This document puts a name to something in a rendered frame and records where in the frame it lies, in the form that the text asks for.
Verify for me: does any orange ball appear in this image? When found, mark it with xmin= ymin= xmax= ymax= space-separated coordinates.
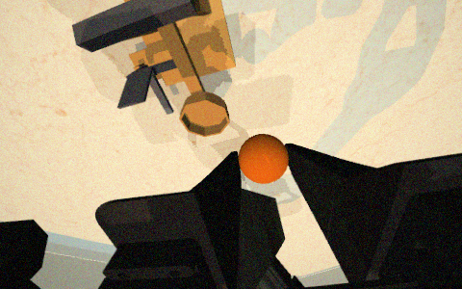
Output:
xmin=238 ymin=134 xmax=289 ymax=184

